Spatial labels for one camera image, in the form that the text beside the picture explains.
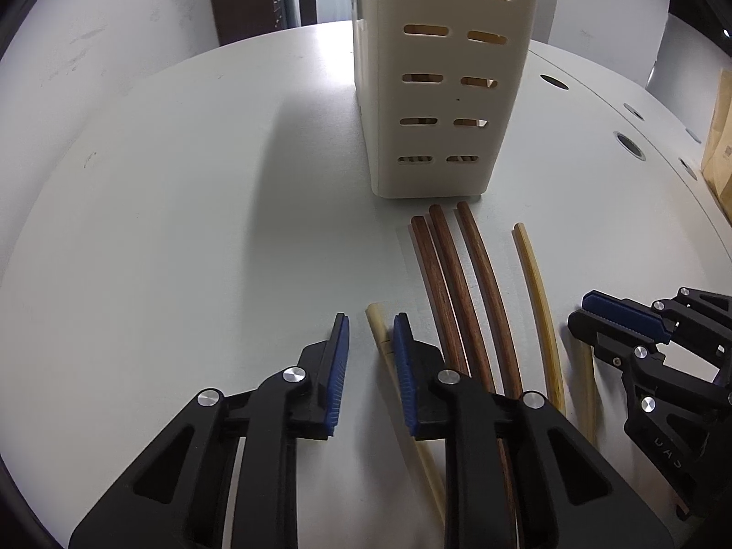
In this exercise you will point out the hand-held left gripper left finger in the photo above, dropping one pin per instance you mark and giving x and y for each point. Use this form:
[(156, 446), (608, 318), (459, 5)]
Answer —
[(340, 377)]

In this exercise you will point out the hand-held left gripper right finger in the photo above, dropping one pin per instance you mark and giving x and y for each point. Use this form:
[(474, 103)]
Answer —
[(403, 377)]

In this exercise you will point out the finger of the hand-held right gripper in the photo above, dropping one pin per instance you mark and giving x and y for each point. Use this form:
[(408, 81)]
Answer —
[(597, 337), (626, 311)]

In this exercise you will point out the cream slotted utensil holder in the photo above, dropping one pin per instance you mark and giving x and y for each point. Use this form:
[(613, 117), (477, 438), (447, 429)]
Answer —
[(394, 97)]

